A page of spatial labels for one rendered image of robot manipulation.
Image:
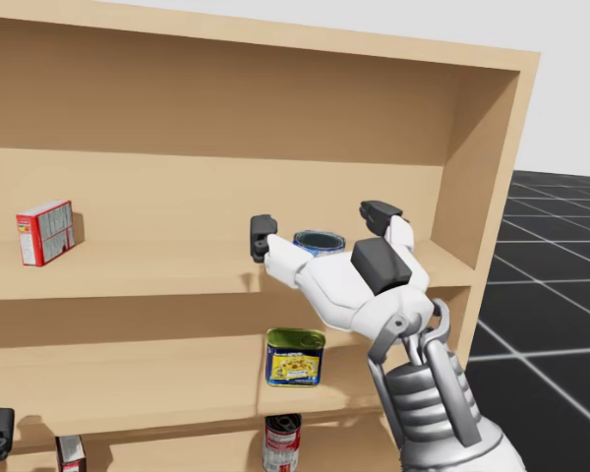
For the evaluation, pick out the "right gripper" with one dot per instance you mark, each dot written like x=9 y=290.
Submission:
x=369 y=287

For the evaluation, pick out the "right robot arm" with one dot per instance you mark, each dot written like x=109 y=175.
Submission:
x=432 y=398

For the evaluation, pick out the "blue flat can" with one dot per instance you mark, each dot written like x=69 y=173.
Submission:
x=324 y=243

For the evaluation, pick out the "green and blue rectangular can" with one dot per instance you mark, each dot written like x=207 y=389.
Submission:
x=295 y=358

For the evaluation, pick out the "pale wooden shelf unit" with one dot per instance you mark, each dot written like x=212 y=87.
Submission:
x=187 y=113

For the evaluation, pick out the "red and white can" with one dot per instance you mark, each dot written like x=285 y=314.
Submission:
x=281 y=442

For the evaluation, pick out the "red and white carton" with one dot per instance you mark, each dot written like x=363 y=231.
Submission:
x=44 y=233

